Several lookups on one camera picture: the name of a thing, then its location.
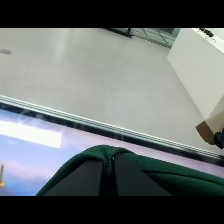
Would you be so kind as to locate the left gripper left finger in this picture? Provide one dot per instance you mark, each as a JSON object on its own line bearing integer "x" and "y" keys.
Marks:
{"x": 80, "y": 180}

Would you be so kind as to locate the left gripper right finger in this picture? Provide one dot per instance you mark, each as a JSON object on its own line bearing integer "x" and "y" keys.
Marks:
{"x": 138, "y": 180}

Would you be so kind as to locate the dark green garment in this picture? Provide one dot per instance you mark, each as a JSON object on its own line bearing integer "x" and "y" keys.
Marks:
{"x": 186, "y": 180}

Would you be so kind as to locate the brown cardboard box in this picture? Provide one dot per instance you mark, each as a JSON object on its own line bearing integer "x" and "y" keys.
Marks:
{"x": 208, "y": 128}

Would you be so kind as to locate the white cabinet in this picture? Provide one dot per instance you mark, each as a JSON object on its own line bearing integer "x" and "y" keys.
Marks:
{"x": 200, "y": 63}

